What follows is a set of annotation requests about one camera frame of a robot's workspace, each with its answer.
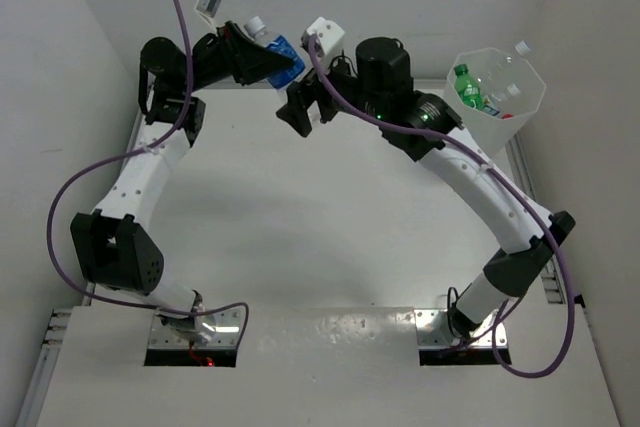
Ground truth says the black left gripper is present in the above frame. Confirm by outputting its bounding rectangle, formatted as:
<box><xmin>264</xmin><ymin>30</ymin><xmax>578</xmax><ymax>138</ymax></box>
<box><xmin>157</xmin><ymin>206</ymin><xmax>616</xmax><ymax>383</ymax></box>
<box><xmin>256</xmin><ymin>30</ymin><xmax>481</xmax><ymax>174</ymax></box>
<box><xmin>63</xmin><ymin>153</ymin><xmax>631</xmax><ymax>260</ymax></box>
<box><xmin>180</xmin><ymin>22</ymin><xmax>293</xmax><ymax>95</ymax></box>

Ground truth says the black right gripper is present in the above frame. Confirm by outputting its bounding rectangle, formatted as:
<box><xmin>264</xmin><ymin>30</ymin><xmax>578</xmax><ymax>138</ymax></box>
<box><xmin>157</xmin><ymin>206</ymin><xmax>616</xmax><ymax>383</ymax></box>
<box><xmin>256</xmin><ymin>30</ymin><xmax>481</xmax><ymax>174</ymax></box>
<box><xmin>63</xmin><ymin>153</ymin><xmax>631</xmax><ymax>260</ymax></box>
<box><xmin>276</xmin><ymin>45</ymin><xmax>384</xmax><ymax>136</ymax></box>

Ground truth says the blue label small bottle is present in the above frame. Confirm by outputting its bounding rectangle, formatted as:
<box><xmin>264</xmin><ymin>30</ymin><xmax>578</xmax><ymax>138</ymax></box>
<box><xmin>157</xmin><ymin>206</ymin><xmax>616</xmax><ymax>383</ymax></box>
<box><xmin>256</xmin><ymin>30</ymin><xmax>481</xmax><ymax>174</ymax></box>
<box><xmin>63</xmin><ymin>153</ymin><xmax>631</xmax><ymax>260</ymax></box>
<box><xmin>244</xmin><ymin>16</ymin><xmax>306</xmax><ymax>92</ymax></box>

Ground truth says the blue white label clear bottle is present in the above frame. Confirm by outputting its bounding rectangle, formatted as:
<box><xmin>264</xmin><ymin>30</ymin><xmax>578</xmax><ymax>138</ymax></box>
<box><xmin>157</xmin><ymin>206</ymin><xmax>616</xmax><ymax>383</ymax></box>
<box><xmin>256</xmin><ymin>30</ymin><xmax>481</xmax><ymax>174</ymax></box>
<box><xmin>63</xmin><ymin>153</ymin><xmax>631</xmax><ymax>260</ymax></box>
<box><xmin>483</xmin><ymin>84</ymin><xmax>522</xmax><ymax>117</ymax></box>

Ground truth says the clear unlabelled plastic bottle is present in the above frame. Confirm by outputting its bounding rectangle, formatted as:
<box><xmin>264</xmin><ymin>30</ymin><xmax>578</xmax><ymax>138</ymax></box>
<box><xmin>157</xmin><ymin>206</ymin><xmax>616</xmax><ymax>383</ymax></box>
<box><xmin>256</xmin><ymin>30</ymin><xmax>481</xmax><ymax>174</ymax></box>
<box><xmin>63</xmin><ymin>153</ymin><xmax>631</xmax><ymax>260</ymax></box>
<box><xmin>478</xmin><ymin>40</ymin><xmax>532</xmax><ymax>95</ymax></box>

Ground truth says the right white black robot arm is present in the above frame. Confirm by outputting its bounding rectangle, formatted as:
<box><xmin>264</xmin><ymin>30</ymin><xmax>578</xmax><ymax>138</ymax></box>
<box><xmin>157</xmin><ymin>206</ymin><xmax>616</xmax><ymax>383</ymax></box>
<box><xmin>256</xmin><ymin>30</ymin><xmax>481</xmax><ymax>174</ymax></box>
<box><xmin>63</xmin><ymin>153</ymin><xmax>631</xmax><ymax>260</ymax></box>
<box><xmin>277</xmin><ymin>33</ymin><xmax>576</xmax><ymax>339</ymax></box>

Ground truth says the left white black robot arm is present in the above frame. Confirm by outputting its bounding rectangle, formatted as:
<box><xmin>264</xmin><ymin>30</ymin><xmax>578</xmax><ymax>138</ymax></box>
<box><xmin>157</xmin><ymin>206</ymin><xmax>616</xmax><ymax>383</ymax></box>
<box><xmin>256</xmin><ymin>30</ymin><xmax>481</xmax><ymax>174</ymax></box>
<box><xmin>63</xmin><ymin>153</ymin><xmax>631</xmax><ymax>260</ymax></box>
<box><xmin>70</xmin><ymin>18</ymin><xmax>295</xmax><ymax>333</ymax></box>

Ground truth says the white translucent plastic bin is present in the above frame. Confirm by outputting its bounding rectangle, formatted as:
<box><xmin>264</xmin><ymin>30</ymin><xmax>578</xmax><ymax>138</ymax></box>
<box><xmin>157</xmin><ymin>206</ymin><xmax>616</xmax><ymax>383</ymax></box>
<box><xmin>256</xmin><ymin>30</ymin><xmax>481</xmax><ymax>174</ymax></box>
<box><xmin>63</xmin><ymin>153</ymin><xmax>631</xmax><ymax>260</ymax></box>
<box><xmin>444</xmin><ymin>41</ymin><xmax>546</xmax><ymax>157</ymax></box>

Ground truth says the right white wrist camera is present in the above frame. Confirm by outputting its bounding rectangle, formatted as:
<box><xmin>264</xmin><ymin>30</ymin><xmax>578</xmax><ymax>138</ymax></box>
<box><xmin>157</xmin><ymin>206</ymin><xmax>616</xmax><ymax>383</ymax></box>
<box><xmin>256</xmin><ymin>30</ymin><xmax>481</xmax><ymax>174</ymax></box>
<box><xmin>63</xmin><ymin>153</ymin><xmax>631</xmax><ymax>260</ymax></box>
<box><xmin>301</xmin><ymin>16</ymin><xmax>345</xmax><ymax>69</ymax></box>

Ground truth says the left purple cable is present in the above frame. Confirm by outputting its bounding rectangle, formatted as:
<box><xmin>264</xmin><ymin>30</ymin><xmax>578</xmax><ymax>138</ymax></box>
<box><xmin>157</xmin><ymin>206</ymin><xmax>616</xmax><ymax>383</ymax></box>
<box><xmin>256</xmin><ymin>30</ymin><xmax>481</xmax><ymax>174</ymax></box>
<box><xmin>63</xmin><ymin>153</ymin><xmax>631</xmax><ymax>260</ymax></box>
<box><xmin>46</xmin><ymin>0</ymin><xmax>250</xmax><ymax>343</ymax></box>

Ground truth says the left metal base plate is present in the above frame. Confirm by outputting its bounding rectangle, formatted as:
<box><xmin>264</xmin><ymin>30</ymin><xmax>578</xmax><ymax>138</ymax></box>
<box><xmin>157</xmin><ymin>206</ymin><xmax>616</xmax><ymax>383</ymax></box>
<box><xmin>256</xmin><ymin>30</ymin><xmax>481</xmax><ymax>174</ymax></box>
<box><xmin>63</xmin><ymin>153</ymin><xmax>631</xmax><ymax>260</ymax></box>
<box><xmin>148</xmin><ymin>308</ymin><xmax>242</xmax><ymax>350</ymax></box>

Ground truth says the metal base plate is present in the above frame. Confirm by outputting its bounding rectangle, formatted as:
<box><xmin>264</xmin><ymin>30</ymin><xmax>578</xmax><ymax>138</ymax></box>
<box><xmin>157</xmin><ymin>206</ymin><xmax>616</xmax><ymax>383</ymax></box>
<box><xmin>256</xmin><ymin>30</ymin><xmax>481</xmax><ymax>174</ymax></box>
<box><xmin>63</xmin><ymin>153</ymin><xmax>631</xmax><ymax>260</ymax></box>
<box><xmin>148</xmin><ymin>308</ymin><xmax>242</xmax><ymax>350</ymax></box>
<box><xmin>414</xmin><ymin>308</ymin><xmax>508</xmax><ymax>351</ymax></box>

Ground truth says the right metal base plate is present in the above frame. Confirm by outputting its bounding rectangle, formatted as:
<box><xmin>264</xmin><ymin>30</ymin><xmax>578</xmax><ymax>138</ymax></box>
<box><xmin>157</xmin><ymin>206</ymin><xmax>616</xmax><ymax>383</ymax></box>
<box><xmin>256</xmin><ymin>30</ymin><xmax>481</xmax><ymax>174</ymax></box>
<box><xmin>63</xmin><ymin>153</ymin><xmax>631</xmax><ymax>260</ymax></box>
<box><xmin>414</xmin><ymin>308</ymin><xmax>508</xmax><ymax>351</ymax></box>

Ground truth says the aluminium frame rail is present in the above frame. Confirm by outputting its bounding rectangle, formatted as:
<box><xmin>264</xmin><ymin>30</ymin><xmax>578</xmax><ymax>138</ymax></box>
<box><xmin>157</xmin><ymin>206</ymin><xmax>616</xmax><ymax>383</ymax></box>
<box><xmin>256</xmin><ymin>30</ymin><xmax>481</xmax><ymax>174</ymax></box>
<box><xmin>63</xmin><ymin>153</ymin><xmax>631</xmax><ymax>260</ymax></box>
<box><xmin>1</xmin><ymin>79</ymin><xmax>139</xmax><ymax>426</ymax></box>

